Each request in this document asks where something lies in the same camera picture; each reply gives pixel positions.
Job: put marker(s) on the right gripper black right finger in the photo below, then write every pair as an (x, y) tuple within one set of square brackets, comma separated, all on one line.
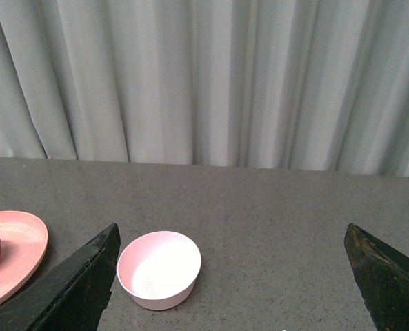
[(382, 276)]

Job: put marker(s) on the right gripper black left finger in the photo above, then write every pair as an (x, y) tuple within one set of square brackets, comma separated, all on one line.
[(73, 295)]

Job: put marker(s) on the pink plate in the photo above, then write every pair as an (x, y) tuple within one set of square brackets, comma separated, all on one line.
[(24, 239)]

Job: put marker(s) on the pink bowl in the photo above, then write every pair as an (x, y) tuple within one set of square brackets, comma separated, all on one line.
[(159, 269)]

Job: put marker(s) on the white curtain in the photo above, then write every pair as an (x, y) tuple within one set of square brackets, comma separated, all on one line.
[(300, 85)]

